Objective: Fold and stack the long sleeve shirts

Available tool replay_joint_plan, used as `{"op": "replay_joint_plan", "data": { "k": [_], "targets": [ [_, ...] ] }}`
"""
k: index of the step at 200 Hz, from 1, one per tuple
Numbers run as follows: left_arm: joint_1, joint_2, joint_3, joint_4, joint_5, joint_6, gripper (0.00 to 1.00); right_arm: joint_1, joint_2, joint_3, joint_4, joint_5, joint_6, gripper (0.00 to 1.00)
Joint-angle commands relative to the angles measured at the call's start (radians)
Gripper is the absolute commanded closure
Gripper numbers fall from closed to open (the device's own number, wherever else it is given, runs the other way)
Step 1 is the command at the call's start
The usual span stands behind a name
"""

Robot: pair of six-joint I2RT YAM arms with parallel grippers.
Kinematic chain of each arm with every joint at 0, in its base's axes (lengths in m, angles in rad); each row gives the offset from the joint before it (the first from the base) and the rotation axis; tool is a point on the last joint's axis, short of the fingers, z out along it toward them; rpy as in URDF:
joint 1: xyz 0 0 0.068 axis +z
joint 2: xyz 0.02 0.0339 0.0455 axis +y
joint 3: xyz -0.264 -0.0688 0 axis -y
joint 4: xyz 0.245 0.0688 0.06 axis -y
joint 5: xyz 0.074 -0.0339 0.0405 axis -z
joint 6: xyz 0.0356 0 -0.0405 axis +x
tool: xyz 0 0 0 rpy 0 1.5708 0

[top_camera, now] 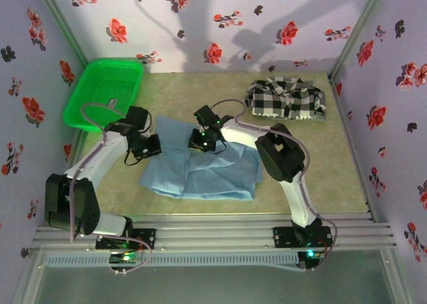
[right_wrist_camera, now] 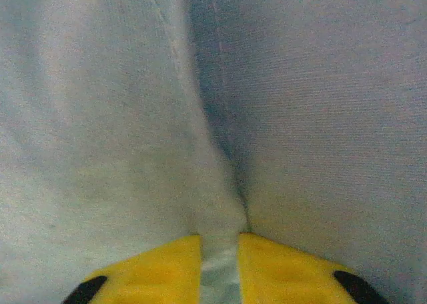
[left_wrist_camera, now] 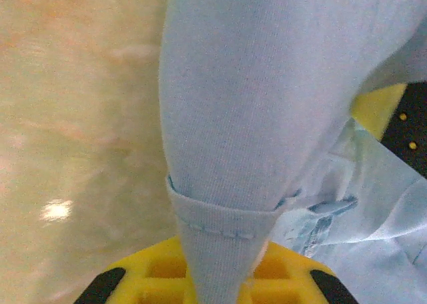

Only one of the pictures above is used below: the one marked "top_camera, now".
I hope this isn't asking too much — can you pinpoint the light blue long sleeve shirt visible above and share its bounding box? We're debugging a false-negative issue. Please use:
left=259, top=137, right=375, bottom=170
left=138, top=115, right=264, bottom=201

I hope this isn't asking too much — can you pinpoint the green plastic basket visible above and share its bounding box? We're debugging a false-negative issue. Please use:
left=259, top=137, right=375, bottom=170
left=62, top=58, right=145, bottom=133

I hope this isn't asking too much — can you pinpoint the black white plaid shirt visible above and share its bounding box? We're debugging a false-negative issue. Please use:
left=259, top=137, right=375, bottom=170
left=245, top=77, right=327, bottom=120

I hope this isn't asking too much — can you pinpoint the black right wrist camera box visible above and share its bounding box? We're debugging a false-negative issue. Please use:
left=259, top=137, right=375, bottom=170
left=188, top=129, right=202, bottom=150

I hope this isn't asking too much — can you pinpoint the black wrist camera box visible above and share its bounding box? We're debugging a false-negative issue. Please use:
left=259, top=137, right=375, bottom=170
left=188, top=129, right=202, bottom=150
left=148, top=133, right=163, bottom=157

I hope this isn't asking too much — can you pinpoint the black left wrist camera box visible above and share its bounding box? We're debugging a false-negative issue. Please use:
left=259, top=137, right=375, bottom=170
left=148, top=133, right=163, bottom=157

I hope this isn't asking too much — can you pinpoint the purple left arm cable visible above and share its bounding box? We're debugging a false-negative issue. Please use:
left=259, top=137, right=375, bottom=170
left=69, top=99, right=153, bottom=275

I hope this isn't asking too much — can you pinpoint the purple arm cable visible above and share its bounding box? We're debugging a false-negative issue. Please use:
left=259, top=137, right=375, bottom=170
left=213, top=99, right=340, bottom=272
left=69, top=99, right=153, bottom=275

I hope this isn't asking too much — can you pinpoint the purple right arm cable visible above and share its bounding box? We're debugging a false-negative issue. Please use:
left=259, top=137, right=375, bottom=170
left=213, top=99, right=340, bottom=272

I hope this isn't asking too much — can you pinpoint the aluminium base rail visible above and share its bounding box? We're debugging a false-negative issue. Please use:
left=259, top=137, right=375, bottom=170
left=31, top=212, right=398, bottom=251

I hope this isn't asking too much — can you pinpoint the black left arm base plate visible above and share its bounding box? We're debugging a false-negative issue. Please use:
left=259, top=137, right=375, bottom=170
left=95, top=228, right=157, bottom=251

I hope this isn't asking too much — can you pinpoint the aluminium frame post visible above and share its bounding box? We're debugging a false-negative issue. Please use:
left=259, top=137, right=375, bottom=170
left=328, top=0, right=390, bottom=78
left=35, top=0, right=89, bottom=68

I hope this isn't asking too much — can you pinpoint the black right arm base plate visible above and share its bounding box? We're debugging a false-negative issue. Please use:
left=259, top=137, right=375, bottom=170
left=272, top=226, right=334, bottom=250

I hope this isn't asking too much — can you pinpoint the white slotted cable duct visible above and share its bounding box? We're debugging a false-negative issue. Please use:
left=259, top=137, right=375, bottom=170
left=43, top=253, right=300, bottom=268

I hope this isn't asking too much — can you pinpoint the aluminium side rail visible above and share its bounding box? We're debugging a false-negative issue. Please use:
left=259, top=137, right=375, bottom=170
left=328, top=75, right=380, bottom=223

